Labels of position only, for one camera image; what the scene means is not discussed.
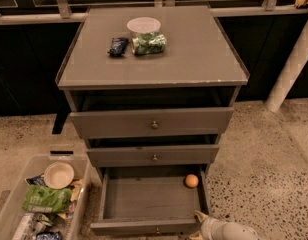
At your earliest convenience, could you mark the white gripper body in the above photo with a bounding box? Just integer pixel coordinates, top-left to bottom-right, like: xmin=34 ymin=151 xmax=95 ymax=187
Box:
xmin=201 ymin=218 xmax=223 ymax=240

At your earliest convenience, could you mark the grey bottom drawer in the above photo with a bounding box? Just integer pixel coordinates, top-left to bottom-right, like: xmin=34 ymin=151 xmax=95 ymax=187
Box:
xmin=91 ymin=165 xmax=209 ymax=236

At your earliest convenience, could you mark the grey drawer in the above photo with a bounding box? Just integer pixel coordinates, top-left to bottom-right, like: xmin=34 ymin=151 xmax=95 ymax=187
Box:
xmin=87 ymin=144 xmax=219 ymax=167
xmin=70 ymin=107 xmax=234 ymax=139
xmin=91 ymin=165 xmax=209 ymax=236

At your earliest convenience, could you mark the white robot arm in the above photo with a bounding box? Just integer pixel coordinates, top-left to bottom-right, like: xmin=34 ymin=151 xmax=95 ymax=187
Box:
xmin=188 ymin=210 xmax=263 ymax=240

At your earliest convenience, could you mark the grey middle drawer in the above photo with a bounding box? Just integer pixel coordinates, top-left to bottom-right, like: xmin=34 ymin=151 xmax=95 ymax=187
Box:
xmin=87 ymin=144 xmax=219 ymax=167

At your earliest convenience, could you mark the grey top drawer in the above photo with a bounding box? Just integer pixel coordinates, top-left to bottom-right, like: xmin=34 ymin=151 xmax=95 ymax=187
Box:
xmin=70 ymin=107 xmax=234 ymax=139

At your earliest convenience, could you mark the grey drawer cabinet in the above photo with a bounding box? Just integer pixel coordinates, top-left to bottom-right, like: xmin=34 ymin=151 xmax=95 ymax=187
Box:
xmin=55 ymin=5 xmax=251 ymax=185

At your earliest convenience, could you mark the orange ball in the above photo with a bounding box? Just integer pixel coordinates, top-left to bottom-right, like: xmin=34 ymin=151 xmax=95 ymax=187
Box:
xmin=185 ymin=174 xmax=199 ymax=188

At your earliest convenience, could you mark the white paper bowl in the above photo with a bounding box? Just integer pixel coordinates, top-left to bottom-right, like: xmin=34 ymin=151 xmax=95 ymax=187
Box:
xmin=44 ymin=162 xmax=74 ymax=189

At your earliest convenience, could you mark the clear plastic storage bin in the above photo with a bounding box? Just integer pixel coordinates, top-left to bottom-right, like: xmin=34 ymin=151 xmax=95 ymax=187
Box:
xmin=0 ymin=155 xmax=91 ymax=240

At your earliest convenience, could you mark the green chip bag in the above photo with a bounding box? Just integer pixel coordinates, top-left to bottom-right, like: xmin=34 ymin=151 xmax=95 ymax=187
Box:
xmin=22 ymin=185 xmax=72 ymax=213

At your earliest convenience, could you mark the white wrapped package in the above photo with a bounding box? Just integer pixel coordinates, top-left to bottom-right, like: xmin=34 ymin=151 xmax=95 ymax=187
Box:
xmin=12 ymin=213 xmax=53 ymax=240

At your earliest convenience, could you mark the blue white snack bag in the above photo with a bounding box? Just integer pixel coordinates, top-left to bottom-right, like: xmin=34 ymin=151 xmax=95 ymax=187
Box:
xmin=25 ymin=175 xmax=45 ymax=186

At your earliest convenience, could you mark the white slanted pillar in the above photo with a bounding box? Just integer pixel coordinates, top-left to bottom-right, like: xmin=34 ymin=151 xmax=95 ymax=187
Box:
xmin=265 ymin=20 xmax=308 ymax=112

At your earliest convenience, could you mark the clear jar white lid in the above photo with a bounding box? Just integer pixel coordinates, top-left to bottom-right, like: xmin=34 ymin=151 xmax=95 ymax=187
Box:
xmin=127 ymin=17 xmax=167 ymax=56

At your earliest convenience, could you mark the dark blue snack packet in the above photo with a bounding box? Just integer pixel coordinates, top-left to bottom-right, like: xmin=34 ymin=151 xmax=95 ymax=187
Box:
xmin=107 ymin=37 xmax=129 ymax=57

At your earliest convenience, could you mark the metal window railing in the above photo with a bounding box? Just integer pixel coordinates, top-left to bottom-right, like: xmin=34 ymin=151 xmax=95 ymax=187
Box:
xmin=0 ymin=0 xmax=308 ymax=26

